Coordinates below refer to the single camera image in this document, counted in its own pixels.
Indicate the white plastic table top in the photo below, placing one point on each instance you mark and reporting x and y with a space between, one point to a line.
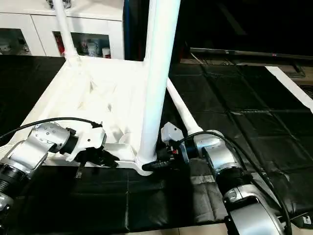
88 98

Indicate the white plastic table leg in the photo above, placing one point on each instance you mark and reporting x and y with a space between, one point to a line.
183 110
159 73
148 34
63 34

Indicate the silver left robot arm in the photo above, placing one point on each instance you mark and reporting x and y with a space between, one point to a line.
29 149

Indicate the black mat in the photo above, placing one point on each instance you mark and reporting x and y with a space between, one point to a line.
254 122

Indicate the white flat strip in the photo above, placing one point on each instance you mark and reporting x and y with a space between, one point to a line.
293 88

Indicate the white glass-door cabinet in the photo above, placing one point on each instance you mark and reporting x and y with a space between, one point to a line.
39 29

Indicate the black power adapter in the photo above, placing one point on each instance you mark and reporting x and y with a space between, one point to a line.
307 221

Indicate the black cabinet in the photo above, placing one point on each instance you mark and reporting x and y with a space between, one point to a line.
244 22

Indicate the grey object on cabinet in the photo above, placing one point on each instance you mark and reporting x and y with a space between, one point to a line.
58 3

